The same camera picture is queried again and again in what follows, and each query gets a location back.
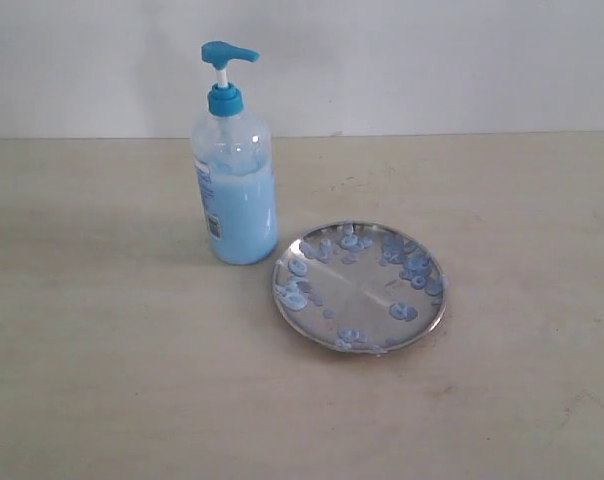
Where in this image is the blue pump soap bottle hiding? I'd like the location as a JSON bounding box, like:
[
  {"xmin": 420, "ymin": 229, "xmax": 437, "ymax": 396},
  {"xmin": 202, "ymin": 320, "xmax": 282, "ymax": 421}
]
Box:
[{"xmin": 191, "ymin": 41, "xmax": 279, "ymax": 265}]

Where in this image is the round steel plate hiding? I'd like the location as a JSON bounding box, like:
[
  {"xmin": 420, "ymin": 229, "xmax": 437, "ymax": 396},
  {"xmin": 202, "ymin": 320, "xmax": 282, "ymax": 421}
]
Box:
[{"xmin": 271, "ymin": 220, "xmax": 448, "ymax": 356}]

